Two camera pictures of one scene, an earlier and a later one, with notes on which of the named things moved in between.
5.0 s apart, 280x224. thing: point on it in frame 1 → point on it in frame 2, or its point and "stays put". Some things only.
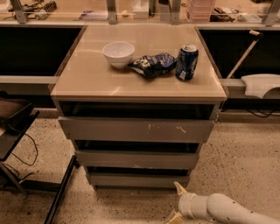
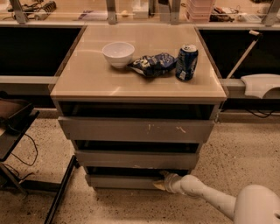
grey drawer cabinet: [136, 101] stays put
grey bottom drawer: [137, 179] stays put
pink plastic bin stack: [199, 10] stays put
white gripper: [185, 203] → [170, 183]
